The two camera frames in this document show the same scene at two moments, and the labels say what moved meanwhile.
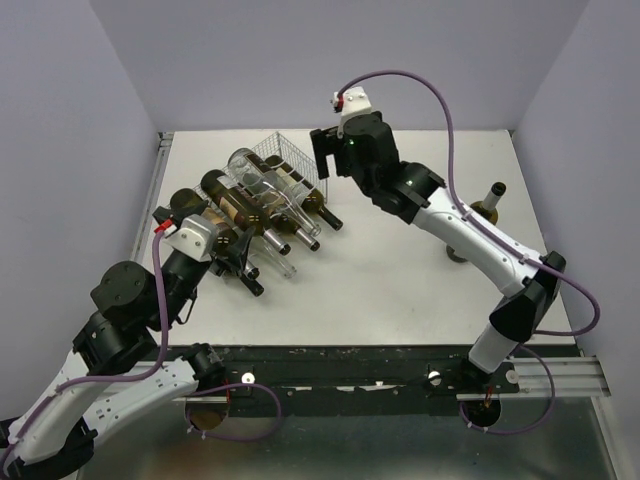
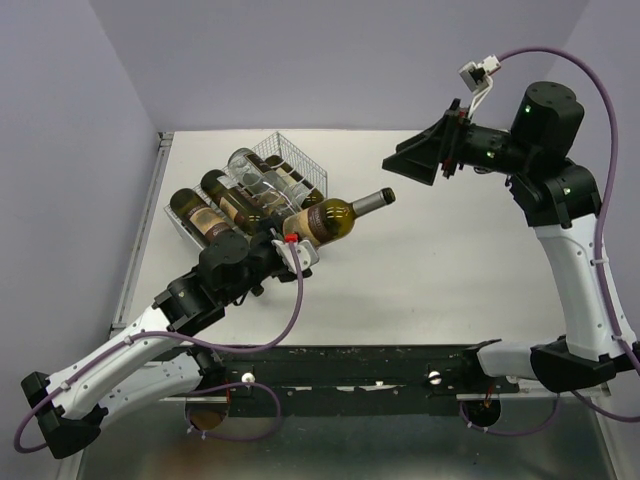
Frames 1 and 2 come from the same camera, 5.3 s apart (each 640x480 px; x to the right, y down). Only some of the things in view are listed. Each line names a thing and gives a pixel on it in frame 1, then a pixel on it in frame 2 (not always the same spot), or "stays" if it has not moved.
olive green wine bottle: [242, 207] stays
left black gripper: [237, 253] -> [266, 240]
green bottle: [485, 209] -> [320, 222]
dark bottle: [222, 232] stays
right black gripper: [325, 143] -> [419, 157]
